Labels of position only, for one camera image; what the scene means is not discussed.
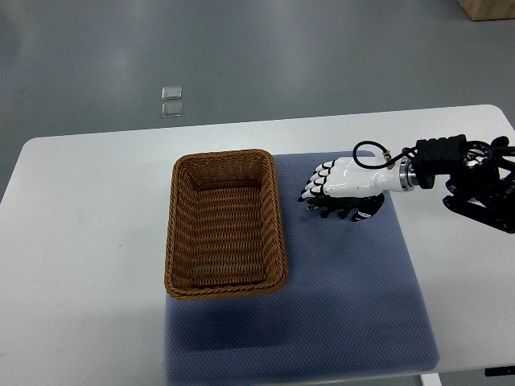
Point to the brown wicker basket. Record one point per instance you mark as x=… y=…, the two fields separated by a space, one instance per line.
x=225 y=235

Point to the white table leg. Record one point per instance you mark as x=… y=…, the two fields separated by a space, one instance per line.
x=430 y=379

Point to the dark toy crocodile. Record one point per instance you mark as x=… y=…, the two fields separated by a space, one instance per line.
x=366 y=207

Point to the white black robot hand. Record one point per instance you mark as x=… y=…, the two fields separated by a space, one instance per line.
x=343 y=177

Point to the upper floor outlet plate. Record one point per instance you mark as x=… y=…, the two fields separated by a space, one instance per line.
x=171 y=93

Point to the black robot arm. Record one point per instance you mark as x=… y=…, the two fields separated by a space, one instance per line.
x=481 y=177

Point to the blue padded mat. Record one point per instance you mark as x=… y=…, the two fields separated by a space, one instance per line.
x=351 y=307

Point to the wooden box corner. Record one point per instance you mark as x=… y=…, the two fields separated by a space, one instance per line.
x=488 y=10

